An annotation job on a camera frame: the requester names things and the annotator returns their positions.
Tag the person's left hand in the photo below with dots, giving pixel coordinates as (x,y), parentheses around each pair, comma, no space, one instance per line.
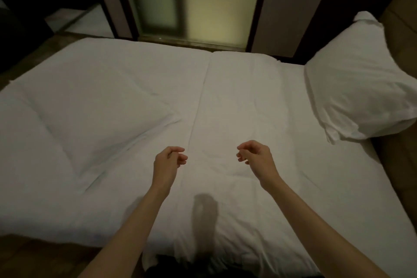
(165,167)

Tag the white duvet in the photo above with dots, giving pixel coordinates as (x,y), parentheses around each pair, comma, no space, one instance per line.
(182,144)

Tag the brown padded headboard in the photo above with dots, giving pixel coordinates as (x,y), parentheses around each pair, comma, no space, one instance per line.
(402,92)

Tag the person's left forearm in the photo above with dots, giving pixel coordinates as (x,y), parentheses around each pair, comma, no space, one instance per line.
(125,233)

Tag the white pillow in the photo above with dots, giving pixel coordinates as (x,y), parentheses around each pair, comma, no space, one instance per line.
(355,82)
(97,115)

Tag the person's right forearm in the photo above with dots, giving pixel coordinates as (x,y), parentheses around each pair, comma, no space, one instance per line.
(321,235)

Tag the frosted glass door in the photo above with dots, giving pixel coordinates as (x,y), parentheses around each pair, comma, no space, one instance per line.
(192,1)

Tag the person's right thumb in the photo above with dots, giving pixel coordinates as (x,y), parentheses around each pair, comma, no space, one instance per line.
(245,146)

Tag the person's right hand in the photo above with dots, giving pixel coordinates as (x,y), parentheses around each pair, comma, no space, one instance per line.
(260,160)

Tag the person's left thumb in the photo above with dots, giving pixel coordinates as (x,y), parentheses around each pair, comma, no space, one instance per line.
(175,149)

